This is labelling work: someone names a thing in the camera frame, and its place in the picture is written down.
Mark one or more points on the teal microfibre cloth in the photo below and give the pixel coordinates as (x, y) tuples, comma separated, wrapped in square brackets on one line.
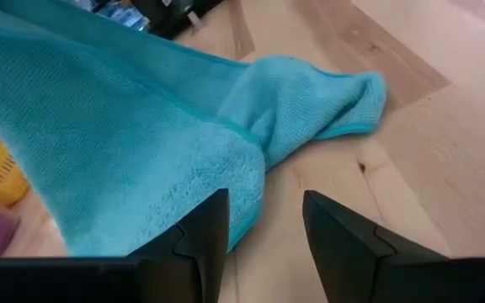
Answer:
[(99, 126)]

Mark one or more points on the yellow plastic basket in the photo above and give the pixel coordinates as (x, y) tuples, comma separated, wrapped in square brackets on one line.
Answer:
[(2, 181)]

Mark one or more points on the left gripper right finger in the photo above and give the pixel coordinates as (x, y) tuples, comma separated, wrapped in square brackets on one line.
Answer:
[(343, 252)]

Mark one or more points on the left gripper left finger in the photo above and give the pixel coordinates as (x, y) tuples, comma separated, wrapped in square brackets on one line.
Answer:
[(196, 252)]

